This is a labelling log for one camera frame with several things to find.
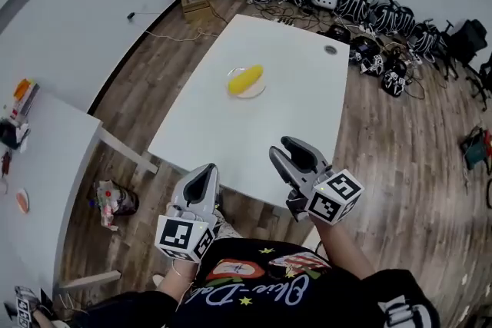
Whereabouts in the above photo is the white floor cable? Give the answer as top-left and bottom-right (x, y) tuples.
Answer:
(145, 26), (220, 42)

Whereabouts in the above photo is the small plate with food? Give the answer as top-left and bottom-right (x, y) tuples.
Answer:
(15, 187), (31, 214)

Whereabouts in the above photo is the wooden table foot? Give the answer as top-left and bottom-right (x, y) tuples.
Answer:
(58, 270), (122, 290)

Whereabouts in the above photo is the person's left forearm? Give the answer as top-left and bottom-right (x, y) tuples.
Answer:
(155, 257), (201, 299)

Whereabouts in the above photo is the green red tool bag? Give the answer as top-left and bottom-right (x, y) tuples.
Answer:
(460, 125), (492, 172)

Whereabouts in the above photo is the black equipment case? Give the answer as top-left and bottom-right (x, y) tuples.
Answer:
(349, 35), (382, 59)
(324, 23), (353, 45)

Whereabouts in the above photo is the clear glass plate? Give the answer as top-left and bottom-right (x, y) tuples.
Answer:
(225, 66), (268, 100)

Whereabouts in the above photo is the white table leg bar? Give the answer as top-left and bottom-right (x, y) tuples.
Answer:
(95, 125), (159, 174)

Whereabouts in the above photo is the person's right forearm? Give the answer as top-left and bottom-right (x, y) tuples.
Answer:
(311, 216), (377, 280)

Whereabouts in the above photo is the black pouch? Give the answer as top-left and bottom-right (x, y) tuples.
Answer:
(0, 118), (25, 151)

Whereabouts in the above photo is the row of black backpacks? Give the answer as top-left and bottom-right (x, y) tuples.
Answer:
(226, 0), (443, 63)

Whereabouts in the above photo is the full rubbish bag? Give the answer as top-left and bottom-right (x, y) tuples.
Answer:
(88, 179), (140, 232)

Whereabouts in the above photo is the idle hand-held gripper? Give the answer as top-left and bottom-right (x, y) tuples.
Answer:
(381, 63), (410, 98)
(359, 52), (386, 78)
(4, 285), (53, 328)

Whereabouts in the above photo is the yellow corn cob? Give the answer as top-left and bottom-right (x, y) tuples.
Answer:
(227, 64), (265, 95)

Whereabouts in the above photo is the black office chair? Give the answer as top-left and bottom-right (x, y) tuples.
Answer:
(465, 53), (492, 112)
(440, 18), (489, 81)

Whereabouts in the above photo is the cardboard box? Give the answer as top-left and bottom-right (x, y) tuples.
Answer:
(180, 0), (216, 25)

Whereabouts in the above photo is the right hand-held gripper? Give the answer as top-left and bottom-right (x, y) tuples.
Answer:
(268, 136), (365, 224)

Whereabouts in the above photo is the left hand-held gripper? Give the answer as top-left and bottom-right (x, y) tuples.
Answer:
(155, 164), (223, 263)

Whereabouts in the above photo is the person's patterned trouser leg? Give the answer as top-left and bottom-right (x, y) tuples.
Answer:
(211, 209), (244, 241)

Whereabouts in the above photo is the orange box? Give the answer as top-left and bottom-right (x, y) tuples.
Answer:
(11, 78), (41, 116)

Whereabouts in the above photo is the black printed t-shirt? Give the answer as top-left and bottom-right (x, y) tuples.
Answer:
(72, 237), (441, 328)

